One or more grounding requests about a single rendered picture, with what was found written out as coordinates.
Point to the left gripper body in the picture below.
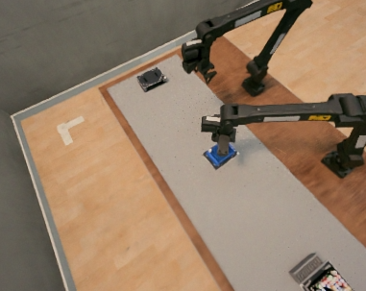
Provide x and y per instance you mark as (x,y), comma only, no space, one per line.
(233,137)

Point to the blue grid rack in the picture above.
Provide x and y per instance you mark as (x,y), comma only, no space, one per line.
(213,155)

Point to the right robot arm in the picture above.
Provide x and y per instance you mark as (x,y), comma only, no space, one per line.
(258,66)

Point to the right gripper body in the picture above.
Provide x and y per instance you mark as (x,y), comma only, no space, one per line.
(205,72)

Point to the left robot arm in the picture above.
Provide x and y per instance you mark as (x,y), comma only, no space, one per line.
(354,115)

